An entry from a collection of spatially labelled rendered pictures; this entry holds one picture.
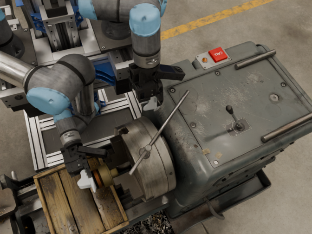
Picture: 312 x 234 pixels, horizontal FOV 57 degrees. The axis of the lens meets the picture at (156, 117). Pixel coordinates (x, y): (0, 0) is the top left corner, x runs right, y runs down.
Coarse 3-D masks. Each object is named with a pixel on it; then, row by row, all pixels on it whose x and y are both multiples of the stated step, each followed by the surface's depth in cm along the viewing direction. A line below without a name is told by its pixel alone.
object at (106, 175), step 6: (102, 168) 107; (108, 168) 106; (114, 168) 108; (96, 174) 106; (102, 174) 106; (108, 174) 106; (114, 174) 108; (96, 180) 105; (102, 180) 106; (108, 180) 106; (102, 186) 107
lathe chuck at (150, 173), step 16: (128, 128) 105; (144, 128) 104; (128, 144) 99; (144, 144) 100; (144, 160) 98; (160, 160) 100; (144, 176) 98; (160, 176) 100; (144, 192) 102; (160, 192) 105
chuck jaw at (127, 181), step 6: (126, 174) 108; (132, 174) 108; (114, 180) 107; (120, 180) 107; (126, 180) 107; (132, 180) 107; (120, 186) 109; (126, 186) 106; (132, 186) 106; (138, 186) 106; (126, 192) 108; (132, 192) 105; (138, 192) 105; (138, 198) 105; (150, 198) 108
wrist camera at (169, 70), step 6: (162, 66) 85; (168, 66) 86; (174, 66) 88; (156, 72) 81; (162, 72) 82; (168, 72) 83; (174, 72) 85; (180, 72) 86; (162, 78) 84; (168, 78) 85; (174, 78) 86; (180, 78) 87
